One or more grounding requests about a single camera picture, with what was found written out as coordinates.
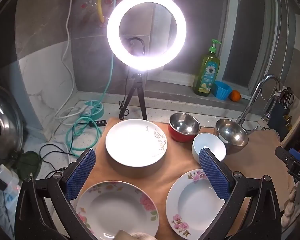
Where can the green dish soap bottle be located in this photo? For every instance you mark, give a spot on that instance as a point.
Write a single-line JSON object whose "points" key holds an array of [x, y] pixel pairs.
{"points": [[207, 75]]}

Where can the black inline switch box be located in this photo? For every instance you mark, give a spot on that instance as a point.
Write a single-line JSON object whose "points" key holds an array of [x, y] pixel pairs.
{"points": [[98, 123]]}

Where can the steel pot lid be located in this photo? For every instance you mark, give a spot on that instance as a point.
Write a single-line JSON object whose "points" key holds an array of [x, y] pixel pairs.
{"points": [[5, 110]]}

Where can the white ceramic bowl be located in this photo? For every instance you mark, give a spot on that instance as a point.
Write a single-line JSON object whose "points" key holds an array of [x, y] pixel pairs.
{"points": [[207, 141]]}

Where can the chrome faucet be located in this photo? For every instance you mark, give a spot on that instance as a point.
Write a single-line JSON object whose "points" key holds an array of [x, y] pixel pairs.
{"points": [[255, 92]]}

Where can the wooden shelf board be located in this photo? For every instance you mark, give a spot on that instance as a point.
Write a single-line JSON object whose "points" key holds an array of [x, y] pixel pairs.
{"points": [[296, 125]]}

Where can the orange table mat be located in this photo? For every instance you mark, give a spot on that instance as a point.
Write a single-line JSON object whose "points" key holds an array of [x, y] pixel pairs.
{"points": [[177, 160]]}

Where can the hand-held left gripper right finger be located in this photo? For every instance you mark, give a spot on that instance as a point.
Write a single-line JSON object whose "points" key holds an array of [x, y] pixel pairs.
{"points": [[212, 172]]}

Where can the teal round power strip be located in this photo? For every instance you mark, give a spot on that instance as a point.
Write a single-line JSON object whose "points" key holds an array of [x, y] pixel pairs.
{"points": [[95, 107]]}

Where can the large stainless steel bowl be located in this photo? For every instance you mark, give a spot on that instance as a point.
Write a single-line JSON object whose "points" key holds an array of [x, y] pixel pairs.
{"points": [[231, 135]]}

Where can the fuzzy beige garment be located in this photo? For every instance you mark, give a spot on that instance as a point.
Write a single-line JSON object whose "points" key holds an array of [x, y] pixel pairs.
{"points": [[290, 210]]}

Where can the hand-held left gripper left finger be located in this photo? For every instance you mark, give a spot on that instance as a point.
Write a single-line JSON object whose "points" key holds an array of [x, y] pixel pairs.
{"points": [[82, 172]]}

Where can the beige fringed towel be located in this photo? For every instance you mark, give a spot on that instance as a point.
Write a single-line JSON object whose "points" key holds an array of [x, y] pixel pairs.
{"points": [[260, 155]]}

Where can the red steel-lined bowl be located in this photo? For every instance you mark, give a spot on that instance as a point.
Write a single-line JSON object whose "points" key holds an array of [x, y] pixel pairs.
{"points": [[183, 125]]}

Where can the white plate with gold print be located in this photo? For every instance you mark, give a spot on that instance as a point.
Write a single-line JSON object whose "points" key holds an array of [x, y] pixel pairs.
{"points": [[135, 142]]}

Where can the black tripod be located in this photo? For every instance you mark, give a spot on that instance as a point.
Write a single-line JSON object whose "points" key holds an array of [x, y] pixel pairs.
{"points": [[139, 80]]}

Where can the dark green cloth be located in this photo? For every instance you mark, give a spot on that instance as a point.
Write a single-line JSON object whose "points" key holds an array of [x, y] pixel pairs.
{"points": [[27, 162]]}

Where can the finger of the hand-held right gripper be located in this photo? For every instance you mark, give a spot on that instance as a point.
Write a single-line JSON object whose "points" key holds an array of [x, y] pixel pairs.
{"points": [[285, 155]]}

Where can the floral rimmed white plate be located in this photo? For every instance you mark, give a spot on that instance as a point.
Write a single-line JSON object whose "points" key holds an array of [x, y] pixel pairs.
{"points": [[195, 205], [115, 210]]}

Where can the blue ribbed cup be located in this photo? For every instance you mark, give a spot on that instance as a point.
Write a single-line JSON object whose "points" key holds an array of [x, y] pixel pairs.
{"points": [[222, 91]]}

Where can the white charger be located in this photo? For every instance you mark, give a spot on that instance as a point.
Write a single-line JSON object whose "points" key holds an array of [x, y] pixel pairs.
{"points": [[8, 177]]}

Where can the orange fruit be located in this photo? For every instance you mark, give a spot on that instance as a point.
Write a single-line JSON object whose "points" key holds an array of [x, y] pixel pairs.
{"points": [[235, 96]]}

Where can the grey patterned cloth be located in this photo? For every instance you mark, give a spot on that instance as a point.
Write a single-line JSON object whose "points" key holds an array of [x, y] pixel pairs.
{"points": [[2, 210]]}

